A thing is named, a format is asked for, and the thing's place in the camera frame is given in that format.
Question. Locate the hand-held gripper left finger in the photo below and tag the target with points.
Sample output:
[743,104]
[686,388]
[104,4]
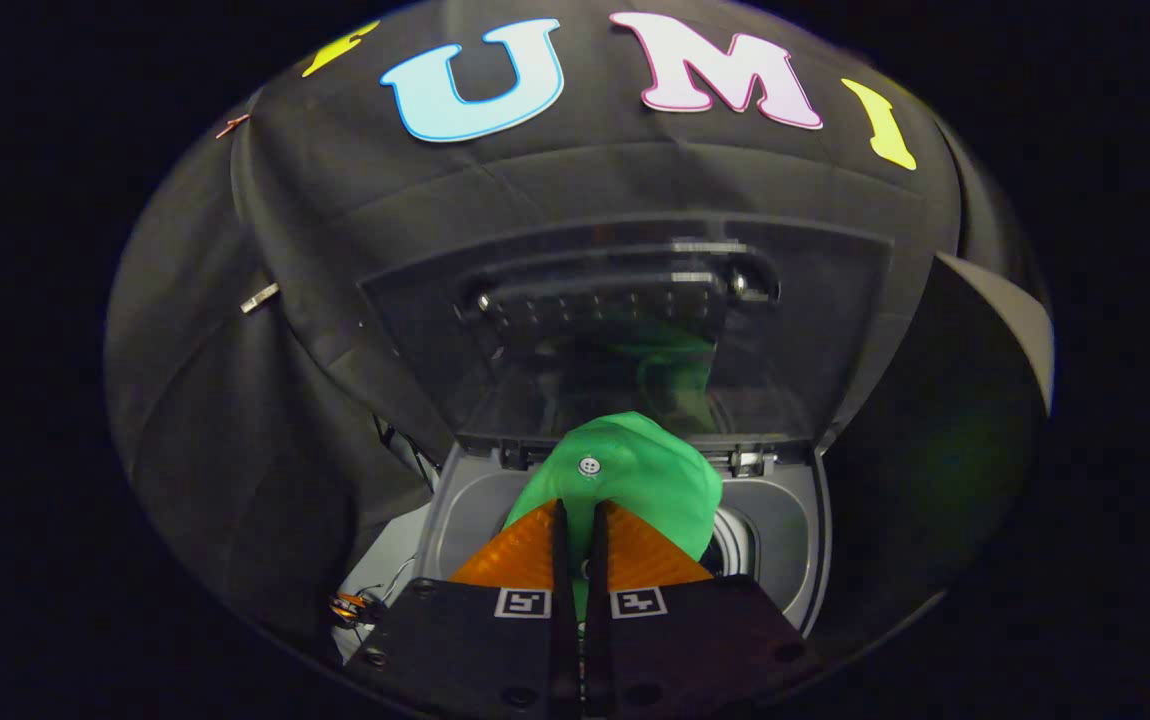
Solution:
[563,600]

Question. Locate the grey top-load washing machine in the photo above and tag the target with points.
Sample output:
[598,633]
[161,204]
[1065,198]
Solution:
[795,500]

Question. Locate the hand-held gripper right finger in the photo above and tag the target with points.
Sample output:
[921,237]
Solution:
[597,600]

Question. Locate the small orange black object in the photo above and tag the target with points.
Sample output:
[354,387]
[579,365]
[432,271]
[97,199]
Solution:
[350,606]

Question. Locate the silver cloth clip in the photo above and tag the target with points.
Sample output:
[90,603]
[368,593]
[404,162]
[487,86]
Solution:
[260,297]

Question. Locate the grey metal cabinet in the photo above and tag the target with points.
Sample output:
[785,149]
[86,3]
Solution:
[1010,310]

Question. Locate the black backdrop cloth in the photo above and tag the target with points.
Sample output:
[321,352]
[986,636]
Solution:
[335,250]

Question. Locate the pink cloth clip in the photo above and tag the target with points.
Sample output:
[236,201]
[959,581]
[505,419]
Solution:
[232,125]

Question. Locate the green polo shirt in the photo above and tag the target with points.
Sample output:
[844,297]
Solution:
[635,470]

